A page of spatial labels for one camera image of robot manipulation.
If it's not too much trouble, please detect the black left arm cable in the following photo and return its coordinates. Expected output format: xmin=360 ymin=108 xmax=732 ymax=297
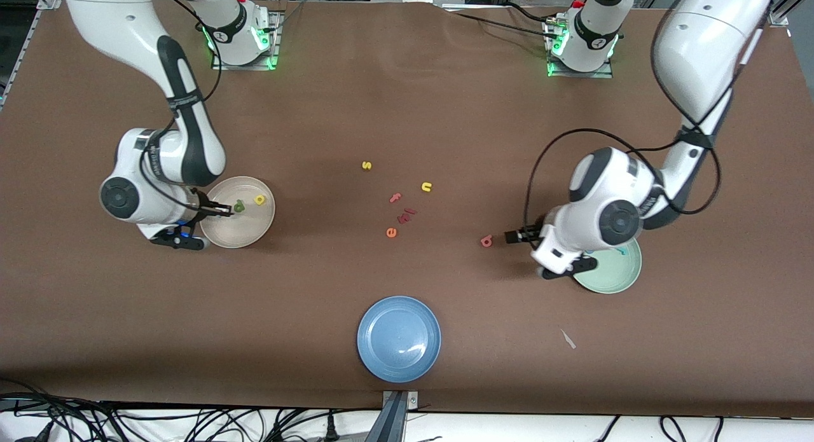
xmin=523 ymin=0 xmax=764 ymax=233

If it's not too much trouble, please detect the brown paper table cover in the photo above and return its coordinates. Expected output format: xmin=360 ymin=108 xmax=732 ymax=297
xmin=0 ymin=0 xmax=814 ymax=418

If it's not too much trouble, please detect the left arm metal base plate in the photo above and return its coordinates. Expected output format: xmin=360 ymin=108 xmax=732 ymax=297
xmin=546 ymin=16 xmax=614 ymax=79

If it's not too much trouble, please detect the blue plate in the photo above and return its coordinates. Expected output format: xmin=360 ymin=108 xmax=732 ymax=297
xmin=357 ymin=295 xmax=442 ymax=384

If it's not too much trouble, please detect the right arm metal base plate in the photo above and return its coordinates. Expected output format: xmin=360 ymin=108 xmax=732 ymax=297
xmin=211 ymin=10 xmax=281 ymax=71

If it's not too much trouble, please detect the aluminium frame profile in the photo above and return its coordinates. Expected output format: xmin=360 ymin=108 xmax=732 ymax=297
xmin=0 ymin=0 xmax=64 ymax=109
xmin=766 ymin=0 xmax=814 ymax=28

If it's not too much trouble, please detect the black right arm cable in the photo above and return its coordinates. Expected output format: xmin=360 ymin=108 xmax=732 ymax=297
xmin=140 ymin=0 xmax=223 ymax=211

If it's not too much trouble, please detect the black cable tangle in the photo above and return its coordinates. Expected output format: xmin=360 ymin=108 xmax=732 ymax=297
xmin=0 ymin=378 xmax=382 ymax=442

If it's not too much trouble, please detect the light green plate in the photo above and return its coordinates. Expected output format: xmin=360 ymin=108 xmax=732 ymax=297
xmin=576 ymin=235 xmax=642 ymax=294

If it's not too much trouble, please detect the aluminium bracket profile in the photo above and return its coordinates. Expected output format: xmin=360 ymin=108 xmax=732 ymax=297
xmin=380 ymin=390 xmax=420 ymax=442

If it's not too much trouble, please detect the beige brown plate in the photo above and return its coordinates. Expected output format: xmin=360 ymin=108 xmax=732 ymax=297
xmin=199 ymin=176 xmax=276 ymax=249

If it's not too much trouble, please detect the black cable to arm base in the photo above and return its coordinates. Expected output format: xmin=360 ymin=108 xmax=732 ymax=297
xmin=445 ymin=2 xmax=557 ymax=37

